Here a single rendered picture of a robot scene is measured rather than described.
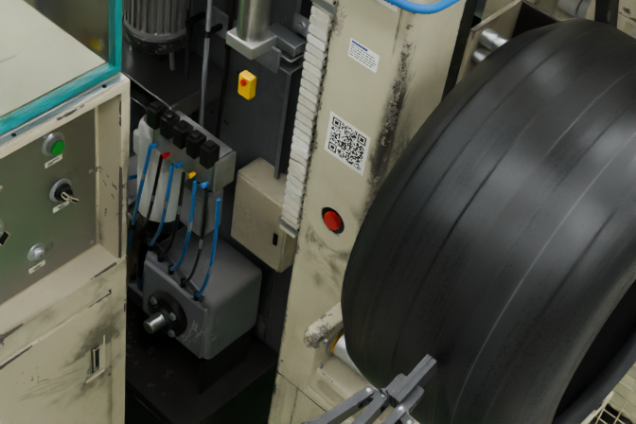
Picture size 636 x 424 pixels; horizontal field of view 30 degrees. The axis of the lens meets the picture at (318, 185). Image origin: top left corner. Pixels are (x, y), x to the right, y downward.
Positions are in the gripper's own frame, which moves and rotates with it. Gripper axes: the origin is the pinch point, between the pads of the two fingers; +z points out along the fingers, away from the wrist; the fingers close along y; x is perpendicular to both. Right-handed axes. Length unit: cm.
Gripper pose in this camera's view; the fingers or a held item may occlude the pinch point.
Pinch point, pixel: (414, 382)
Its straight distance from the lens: 143.0
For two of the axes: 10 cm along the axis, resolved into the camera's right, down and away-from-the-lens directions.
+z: 6.7, -6.3, 3.9
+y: -7.4, -5.3, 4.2
